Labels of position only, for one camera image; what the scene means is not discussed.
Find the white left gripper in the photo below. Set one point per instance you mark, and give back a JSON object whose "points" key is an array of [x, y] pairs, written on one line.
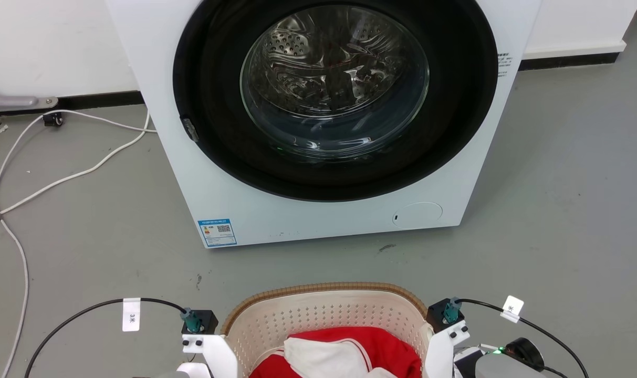
{"points": [[221, 352]]}

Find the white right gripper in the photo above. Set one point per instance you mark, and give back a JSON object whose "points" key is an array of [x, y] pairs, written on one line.
{"points": [[439, 352]]}

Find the beige perforated laundry basket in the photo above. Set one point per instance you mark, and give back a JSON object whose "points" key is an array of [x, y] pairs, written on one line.
{"points": [[276, 320]]}

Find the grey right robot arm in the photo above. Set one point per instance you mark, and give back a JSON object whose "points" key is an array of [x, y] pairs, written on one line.
{"points": [[502, 365]]}

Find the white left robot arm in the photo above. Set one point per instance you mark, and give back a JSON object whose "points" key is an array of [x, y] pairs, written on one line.
{"points": [[195, 370]]}

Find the red garment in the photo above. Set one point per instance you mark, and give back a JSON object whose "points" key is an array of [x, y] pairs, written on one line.
{"points": [[381, 346]]}

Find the white tag with print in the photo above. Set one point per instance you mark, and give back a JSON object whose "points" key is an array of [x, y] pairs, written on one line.
{"points": [[131, 315], [512, 308]]}

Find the white garment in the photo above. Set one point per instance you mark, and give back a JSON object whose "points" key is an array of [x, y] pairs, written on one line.
{"points": [[323, 359]]}

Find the blue energy label sticker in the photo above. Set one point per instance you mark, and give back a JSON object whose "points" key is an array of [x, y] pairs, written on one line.
{"points": [[217, 232]]}

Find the round white filter cover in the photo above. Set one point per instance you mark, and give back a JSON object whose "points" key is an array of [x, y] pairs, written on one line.
{"points": [[417, 214]]}

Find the white front-load washing machine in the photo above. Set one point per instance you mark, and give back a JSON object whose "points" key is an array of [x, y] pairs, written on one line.
{"points": [[318, 220]]}

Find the grey door latch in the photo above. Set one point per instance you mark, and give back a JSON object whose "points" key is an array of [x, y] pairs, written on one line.
{"points": [[190, 129]]}

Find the black round washer door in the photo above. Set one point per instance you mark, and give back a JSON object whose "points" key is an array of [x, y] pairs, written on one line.
{"points": [[218, 79]]}

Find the small black plug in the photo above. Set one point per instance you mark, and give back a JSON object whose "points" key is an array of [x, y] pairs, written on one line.
{"points": [[53, 119]]}

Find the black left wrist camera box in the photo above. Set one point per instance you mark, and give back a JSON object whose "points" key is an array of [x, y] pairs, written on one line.
{"points": [[205, 319]]}

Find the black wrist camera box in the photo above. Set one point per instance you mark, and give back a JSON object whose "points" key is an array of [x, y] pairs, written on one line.
{"points": [[438, 311], [205, 319]]}

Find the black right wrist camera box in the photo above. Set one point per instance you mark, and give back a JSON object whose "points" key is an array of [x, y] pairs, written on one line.
{"points": [[438, 311]]}

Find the white low wall ledge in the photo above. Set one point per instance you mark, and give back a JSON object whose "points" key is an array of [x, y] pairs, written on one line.
{"points": [[575, 26]]}

